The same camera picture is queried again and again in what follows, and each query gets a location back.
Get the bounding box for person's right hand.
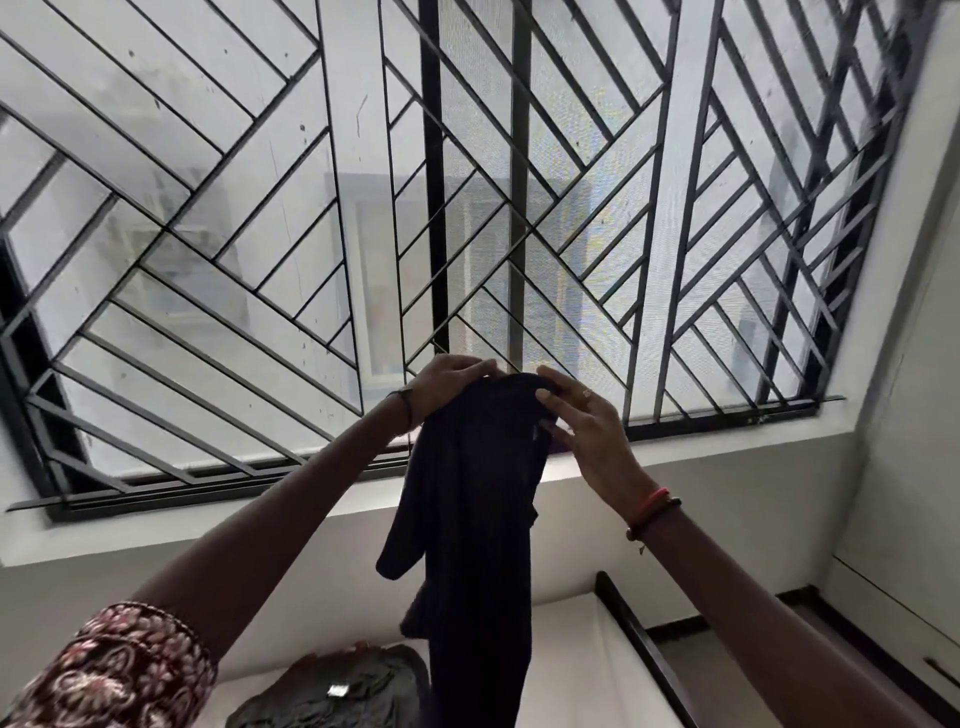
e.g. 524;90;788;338
534;365;663;521

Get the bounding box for person's left hand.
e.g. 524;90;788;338
408;354;506;433

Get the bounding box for dark navy garment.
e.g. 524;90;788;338
375;372;562;728

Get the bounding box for dark bangle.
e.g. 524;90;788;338
625;496;684;544

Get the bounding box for dark wooden bed frame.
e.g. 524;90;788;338
594;570;700;728

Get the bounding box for person's right forearm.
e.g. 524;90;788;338
631;501;948;728

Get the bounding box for red thread bracelet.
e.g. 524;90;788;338
625;486;672;528

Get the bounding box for black metal window grille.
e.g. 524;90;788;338
0;0;920;511

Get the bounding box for white wardrobe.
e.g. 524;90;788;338
819;172;960;710

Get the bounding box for person's left forearm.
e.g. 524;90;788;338
129;391;421;666

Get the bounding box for folded dark grey clothes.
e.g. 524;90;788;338
224;642;438;728

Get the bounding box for maroon floral sleeve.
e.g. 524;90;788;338
0;601;219;728

